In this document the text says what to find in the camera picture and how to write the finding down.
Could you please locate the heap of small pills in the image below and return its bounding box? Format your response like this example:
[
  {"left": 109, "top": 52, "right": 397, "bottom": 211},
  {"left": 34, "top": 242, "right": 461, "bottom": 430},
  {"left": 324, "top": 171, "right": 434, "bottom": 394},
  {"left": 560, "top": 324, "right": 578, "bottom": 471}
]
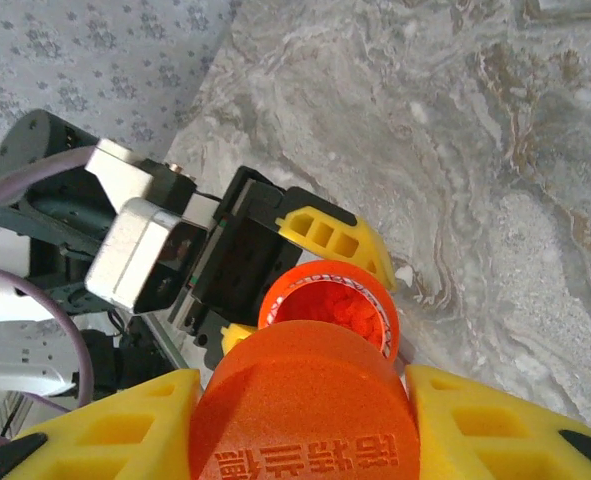
[{"left": 282, "top": 284, "right": 384, "bottom": 351}]

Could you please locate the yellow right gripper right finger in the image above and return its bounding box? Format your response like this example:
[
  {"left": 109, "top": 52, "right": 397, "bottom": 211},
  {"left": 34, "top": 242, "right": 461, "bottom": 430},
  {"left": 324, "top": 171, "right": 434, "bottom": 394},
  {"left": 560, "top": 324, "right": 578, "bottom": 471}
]
[{"left": 405, "top": 363, "right": 591, "bottom": 480}]

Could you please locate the orange plastic pill bottle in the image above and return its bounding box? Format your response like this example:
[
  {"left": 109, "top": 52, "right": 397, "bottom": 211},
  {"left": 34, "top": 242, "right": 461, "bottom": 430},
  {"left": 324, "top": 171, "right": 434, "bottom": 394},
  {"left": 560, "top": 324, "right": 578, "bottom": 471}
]
[{"left": 258, "top": 259, "right": 402, "bottom": 374}]

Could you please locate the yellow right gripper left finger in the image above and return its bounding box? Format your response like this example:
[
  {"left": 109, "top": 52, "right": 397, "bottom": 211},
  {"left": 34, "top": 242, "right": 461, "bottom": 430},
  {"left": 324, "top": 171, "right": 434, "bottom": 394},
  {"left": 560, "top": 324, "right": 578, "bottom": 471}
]
[{"left": 0, "top": 368, "right": 204, "bottom": 480}]

